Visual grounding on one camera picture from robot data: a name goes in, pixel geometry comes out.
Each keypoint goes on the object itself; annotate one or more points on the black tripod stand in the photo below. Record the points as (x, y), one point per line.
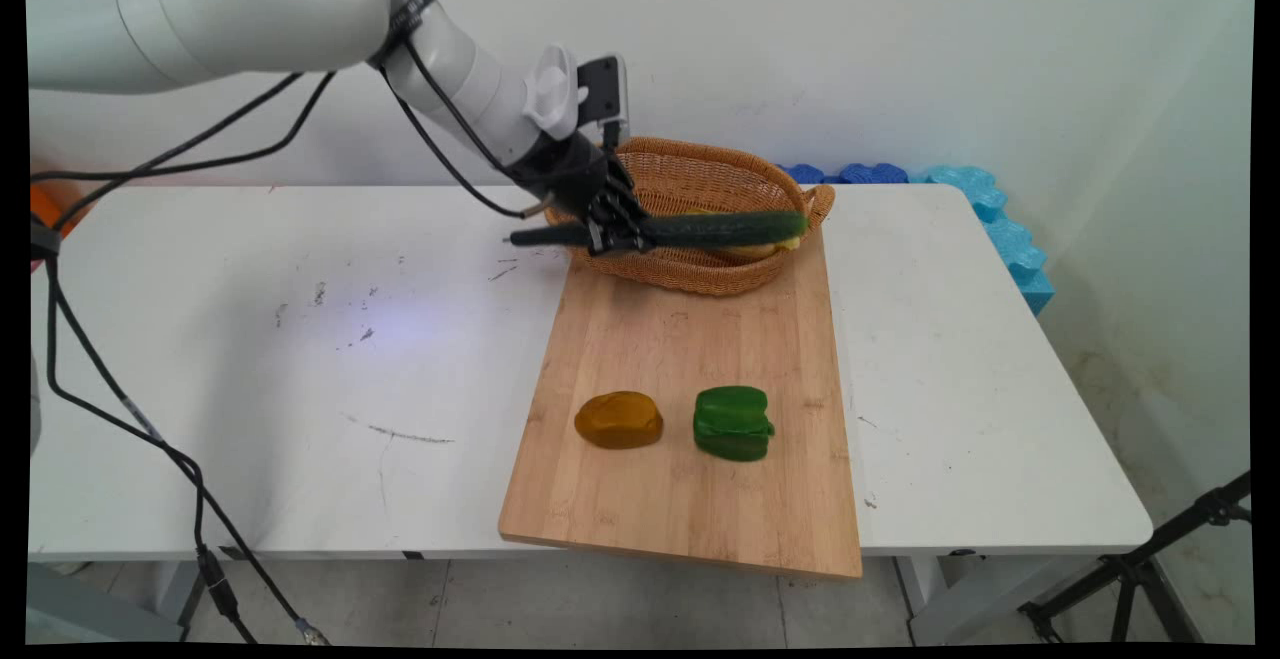
(1140, 564)

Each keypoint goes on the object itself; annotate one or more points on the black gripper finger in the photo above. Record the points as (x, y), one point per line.
(635, 214)
(603, 229)

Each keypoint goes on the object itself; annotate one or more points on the wooden cutting board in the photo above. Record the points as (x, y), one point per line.
(690, 499)

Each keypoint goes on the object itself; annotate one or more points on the dark blue foam piece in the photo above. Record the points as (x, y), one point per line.
(860, 174)

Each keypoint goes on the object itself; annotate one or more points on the light blue foam piece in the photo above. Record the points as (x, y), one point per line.
(1010, 239)

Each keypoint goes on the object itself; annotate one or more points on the yellow corn cob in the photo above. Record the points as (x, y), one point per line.
(752, 252)

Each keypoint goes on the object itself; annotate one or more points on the orange object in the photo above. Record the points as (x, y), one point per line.
(48, 209)

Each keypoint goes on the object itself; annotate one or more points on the green bell pepper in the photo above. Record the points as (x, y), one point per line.
(733, 424)

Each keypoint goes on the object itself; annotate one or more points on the long dark green cucumber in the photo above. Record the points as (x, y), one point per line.
(720, 229)

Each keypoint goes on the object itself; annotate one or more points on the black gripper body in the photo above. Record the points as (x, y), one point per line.
(570, 174)

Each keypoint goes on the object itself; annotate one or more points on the white black wrist camera box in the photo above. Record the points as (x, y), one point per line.
(602, 89)

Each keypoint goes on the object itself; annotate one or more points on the brown potato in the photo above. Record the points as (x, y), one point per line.
(619, 420)

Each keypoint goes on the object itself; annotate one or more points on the white table leg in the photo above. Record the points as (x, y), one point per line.
(175, 589)
(935, 594)

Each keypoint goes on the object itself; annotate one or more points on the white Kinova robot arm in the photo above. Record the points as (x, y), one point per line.
(250, 14)

